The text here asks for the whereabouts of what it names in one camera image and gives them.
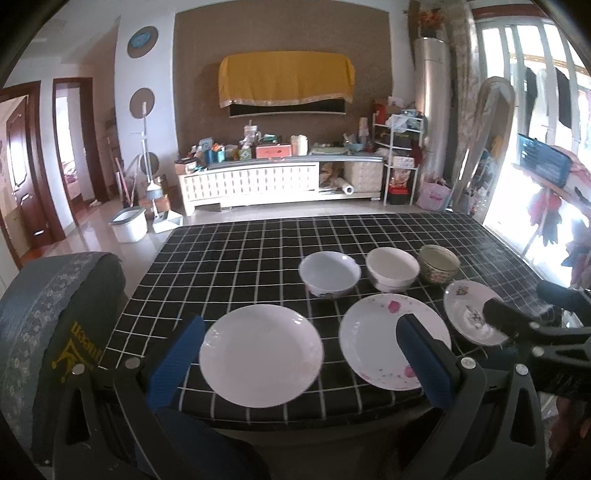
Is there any plain white bowl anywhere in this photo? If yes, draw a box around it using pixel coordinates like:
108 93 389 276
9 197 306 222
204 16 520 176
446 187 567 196
366 247 420 293

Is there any pink flowered white plate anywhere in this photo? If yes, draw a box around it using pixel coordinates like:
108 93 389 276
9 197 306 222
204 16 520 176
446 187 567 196
339 293 452 391

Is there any dark wooden door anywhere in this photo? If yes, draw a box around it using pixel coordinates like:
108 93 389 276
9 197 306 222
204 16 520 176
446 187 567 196
1 81 65 268

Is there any light blue white bowl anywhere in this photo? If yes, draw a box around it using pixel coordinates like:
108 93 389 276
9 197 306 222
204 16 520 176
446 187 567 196
298 251 362 299

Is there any floral patterned bowl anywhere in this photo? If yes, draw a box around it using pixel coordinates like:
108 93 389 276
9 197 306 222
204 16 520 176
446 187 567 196
418 245 461 285

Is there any pink gift bag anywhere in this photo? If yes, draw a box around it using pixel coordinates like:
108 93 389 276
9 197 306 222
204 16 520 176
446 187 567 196
416 179 452 212

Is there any small floral plate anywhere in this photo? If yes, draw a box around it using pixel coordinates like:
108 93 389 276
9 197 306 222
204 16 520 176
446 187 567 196
444 280 508 347

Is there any white garment steamer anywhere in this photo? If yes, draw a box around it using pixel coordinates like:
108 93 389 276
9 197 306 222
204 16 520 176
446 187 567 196
140 101 182 234

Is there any silver standing air conditioner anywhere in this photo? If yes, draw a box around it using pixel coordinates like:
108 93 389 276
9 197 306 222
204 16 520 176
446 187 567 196
415 37 452 181

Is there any plain white plate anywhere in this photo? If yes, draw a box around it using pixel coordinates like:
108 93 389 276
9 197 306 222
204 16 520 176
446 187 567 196
198 304 324 409

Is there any yellow cloth covered TV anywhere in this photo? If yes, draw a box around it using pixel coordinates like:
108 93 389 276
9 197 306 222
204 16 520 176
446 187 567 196
217 51 356 116

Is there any white paper roll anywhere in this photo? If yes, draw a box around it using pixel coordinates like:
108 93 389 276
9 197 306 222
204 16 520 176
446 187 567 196
332 177 355 195

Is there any standing mirror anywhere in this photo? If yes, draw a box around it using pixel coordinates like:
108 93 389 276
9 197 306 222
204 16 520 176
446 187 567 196
450 76 516 224

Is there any black white checkered tablecloth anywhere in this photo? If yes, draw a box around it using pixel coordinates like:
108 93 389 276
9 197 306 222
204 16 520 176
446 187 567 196
101 213 561 431

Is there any pink storage box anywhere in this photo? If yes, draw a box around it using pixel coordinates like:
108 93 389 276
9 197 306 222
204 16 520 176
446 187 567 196
256 144 291 159

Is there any white mop bucket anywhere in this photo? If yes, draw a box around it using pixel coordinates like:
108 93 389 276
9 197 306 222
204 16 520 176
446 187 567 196
109 207 147 244

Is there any white TV cabinet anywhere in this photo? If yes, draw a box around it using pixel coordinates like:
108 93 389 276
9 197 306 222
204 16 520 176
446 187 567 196
178 155 384 216

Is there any grey patterned chair back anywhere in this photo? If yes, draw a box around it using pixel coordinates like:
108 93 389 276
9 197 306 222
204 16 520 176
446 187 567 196
1 252 127 464

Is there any white metal shelf rack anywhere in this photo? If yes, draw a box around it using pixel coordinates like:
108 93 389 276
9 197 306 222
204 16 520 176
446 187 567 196
370 109 426 206

